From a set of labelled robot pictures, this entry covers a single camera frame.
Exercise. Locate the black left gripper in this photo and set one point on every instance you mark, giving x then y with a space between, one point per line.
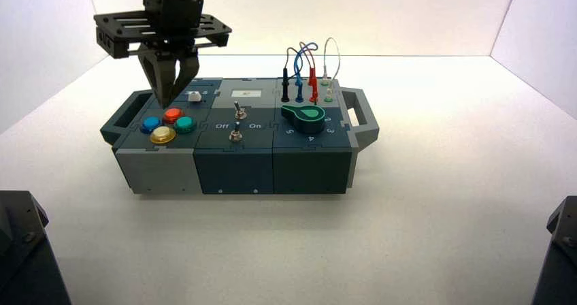
173 23

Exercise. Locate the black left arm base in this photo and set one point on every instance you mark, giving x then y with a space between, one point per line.
22 258

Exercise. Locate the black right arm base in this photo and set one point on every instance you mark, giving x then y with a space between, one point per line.
559 258

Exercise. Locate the red push button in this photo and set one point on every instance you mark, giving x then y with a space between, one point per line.
173 115

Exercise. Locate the green push button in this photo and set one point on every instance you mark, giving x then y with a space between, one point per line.
185 124

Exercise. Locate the blue push button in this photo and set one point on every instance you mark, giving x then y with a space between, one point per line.
150 124

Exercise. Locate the yellow push button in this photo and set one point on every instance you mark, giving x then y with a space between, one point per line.
162 134

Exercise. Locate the white slider knob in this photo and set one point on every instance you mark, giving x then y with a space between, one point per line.
194 97

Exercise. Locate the white rectangular label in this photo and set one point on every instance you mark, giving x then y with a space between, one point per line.
245 93

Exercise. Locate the grey and teal task box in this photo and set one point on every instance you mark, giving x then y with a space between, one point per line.
234 167

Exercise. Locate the green rotary knob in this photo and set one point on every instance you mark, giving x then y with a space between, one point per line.
304 116

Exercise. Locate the metal toggle switch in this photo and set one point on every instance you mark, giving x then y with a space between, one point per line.
240 112
235 134

